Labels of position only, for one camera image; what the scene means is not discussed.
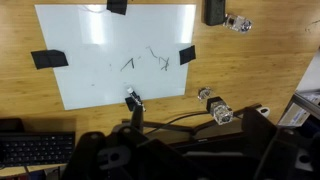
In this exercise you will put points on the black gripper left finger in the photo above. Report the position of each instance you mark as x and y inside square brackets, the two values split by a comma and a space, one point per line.
[137, 118]

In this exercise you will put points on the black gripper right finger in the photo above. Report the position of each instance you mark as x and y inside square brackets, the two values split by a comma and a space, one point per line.
[256, 126]

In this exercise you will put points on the black felt whiteboard eraser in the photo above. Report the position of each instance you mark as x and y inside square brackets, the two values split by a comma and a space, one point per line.
[214, 12]

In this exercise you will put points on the white tag on desk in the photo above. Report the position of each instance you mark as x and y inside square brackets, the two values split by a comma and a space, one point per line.
[265, 111]

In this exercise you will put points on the black white dry-erase marker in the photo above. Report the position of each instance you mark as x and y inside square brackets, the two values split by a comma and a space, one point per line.
[135, 97]

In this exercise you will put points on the white whiteboard sheet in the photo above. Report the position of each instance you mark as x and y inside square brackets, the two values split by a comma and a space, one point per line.
[107, 53]

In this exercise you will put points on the black tape piece under marker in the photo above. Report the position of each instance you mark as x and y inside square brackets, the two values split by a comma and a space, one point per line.
[131, 103]

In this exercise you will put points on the clear glass with black band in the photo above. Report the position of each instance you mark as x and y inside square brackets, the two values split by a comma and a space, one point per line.
[219, 110]

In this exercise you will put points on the black computer monitor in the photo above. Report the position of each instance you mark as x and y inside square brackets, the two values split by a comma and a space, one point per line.
[236, 142]

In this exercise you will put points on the black tape piece right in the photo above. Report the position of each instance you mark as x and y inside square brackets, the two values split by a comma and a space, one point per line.
[187, 55]

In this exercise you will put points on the small clear glass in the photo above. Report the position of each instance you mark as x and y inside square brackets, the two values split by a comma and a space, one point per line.
[237, 23]

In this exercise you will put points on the black tape piece left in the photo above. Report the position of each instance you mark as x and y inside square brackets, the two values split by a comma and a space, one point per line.
[49, 59]

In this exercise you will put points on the black tape piece top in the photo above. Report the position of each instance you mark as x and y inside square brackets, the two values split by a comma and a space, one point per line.
[117, 6]

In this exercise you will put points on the black keyboard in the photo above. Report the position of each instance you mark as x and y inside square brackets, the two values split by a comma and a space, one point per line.
[32, 149]

